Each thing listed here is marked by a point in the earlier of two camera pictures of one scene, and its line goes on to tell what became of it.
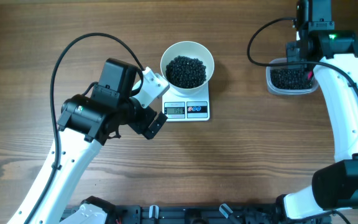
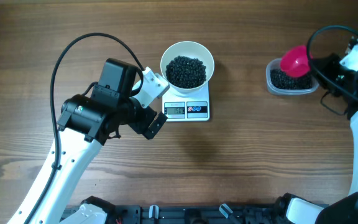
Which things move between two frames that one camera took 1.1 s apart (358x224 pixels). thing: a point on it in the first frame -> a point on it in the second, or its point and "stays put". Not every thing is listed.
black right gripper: x=290 y=46 -> x=327 y=61
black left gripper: x=140 y=126 stays put
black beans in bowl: x=186 y=73 stays put
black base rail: x=208 y=214 stays put
